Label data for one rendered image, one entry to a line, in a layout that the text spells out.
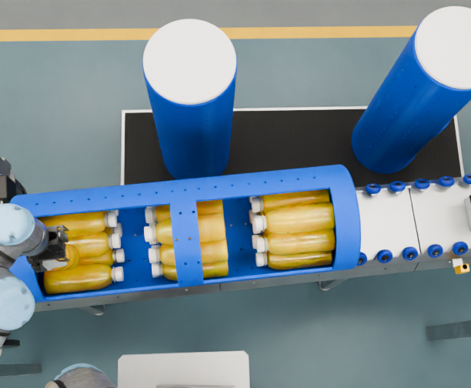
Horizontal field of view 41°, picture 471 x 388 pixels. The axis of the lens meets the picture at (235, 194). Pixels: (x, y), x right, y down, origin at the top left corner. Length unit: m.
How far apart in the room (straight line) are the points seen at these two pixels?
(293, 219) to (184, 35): 0.68
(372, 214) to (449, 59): 0.53
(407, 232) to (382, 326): 0.97
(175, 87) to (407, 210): 0.78
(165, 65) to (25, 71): 1.36
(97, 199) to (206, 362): 0.49
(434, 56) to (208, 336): 1.47
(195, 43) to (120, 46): 1.23
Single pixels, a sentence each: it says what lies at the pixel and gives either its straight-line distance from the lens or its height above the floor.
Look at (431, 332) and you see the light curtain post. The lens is 2.85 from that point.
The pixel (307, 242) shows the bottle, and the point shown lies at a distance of 1.65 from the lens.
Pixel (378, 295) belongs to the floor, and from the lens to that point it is 2.85.
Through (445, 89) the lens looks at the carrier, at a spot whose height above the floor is 1.01.
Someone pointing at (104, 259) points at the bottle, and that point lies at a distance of 1.76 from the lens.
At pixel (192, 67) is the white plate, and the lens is 1.90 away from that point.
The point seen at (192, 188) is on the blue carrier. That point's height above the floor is 1.20.
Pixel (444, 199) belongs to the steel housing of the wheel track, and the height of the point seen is 0.93.
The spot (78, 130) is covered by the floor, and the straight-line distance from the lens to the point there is 2.98.
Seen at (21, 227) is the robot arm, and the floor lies 1.64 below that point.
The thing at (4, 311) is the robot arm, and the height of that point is 1.72.
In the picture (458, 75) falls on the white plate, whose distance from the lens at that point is 2.03.
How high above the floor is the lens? 2.74
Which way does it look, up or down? 75 degrees down
